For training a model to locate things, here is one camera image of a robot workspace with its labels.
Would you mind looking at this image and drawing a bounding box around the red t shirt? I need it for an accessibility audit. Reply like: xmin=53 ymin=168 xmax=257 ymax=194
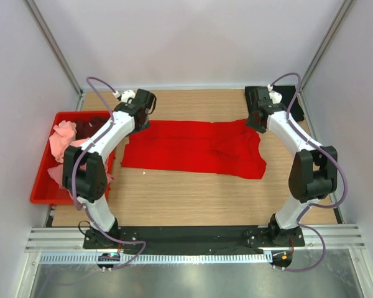
xmin=122 ymin=119 xmax=267 ymax=179

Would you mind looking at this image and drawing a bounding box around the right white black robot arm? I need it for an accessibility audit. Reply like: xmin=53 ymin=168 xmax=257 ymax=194
xmin=245 ymin=86 xmax=338 ymax=246

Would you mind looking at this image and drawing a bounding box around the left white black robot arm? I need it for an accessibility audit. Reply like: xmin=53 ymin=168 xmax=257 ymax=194
xmin=62 ymin=89 xmax=157 ymax=248

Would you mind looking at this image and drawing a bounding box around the folded black t shirt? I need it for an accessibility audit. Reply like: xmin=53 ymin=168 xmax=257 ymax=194
xmin=244 ymin=85 xmax=305 ymax=122

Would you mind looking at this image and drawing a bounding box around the dark maroon t shirt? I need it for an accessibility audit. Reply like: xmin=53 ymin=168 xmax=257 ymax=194
xmin=75 ymin=116 xmax=109 ymax=140

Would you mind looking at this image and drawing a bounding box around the light pink t shirt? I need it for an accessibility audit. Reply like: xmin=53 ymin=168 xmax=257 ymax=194
xmin=48 ymin=120 xmax=89 ymax=163

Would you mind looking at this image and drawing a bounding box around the dusty pink t shirt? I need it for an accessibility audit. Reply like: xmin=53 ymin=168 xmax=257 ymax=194
xmin=47 ymin=161 xmax=114 ymax=197

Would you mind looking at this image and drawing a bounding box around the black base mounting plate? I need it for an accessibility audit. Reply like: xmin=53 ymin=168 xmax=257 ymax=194
xmin=83 ymin=225 xmax=305 ymax=250

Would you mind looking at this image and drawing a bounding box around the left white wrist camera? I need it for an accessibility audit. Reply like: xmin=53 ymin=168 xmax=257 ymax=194
xmin=113 ymin=90 xmax=136 ymax=102

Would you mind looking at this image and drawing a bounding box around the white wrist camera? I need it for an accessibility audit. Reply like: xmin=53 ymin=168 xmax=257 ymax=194
xmin=267 ymin=84 xmax=282 ymax=104
xmin=113 ymin=90 xmax=136 ymax=102

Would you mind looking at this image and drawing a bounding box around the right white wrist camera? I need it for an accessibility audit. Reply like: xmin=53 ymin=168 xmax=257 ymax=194
xmin=267 ymin=84 xmax=282 ymax=104

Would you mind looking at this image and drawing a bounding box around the left aluminium frame post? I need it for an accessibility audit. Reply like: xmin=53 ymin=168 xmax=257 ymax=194
xmin=23 ymin=0 xmax=83 ymax=97

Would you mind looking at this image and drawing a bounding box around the aluminium frame post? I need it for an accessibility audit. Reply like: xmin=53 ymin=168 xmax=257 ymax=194
xmin=23 ymin=0 xmax=83 ymax=97
xmin=299 ymin=0 xmax=356 ymax=92

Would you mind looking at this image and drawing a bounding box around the right aluminium frame post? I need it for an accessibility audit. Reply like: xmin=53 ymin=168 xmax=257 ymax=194
xmin=299 ymin=0 xmax=356 ymax=92

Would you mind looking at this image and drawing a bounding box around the white slotted cable duct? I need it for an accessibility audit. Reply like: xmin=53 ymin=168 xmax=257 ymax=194
xmin=39 ymin=251 xmax=272 ymax=265

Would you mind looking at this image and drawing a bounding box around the aluminium front rail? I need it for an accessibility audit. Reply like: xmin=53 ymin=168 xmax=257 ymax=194
xmin=24 ymin=224 xmax=366 ymax=253

